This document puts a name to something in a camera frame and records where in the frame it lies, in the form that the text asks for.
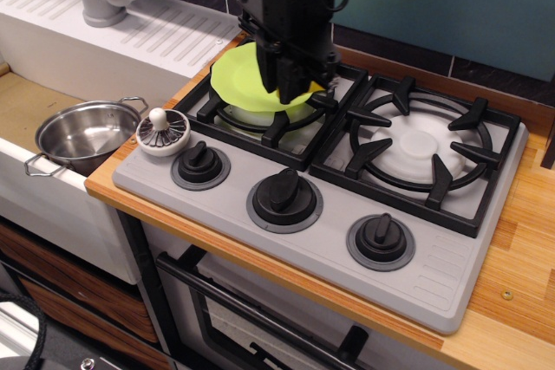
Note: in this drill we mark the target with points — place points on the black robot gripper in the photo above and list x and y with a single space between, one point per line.
294 44

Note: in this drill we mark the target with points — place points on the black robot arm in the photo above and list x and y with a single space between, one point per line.
293 43

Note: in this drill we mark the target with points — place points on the lime green plate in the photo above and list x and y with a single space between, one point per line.
235 77

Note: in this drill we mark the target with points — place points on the white toy mushroom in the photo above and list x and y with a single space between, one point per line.
163 133

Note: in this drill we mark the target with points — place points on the stainless steel pot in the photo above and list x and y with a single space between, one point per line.
80 138

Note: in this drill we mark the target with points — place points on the white toy sink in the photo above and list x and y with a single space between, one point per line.
51 58

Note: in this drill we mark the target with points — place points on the white left burner cap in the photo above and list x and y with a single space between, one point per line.
257 122

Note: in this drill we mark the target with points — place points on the white burner cap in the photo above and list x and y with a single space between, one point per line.
257 122
415 140

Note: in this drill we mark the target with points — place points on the black left burner grate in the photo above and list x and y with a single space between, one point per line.
292 148

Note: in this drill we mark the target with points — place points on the black burner grate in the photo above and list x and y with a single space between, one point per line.
292 148
487 135

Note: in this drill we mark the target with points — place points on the black left stove knob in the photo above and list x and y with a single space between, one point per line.
200 168

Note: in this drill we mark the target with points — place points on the black stove knob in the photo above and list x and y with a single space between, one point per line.
200 168
381 243
284 203

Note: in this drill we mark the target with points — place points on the black middle stove knob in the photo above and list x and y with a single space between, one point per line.
284 203

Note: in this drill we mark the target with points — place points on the white right burner cap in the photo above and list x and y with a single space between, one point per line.
415 140

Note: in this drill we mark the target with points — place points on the grey toy stovetop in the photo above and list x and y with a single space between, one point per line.
433 289

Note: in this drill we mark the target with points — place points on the black right burner grate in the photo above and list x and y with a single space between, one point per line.
487 135

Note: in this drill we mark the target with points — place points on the black right stove knob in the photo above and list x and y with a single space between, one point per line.
381 243

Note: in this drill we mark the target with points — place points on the wooden drawer front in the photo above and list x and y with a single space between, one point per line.
82 297

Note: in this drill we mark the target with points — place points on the black oven door handle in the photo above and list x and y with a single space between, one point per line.
343 358

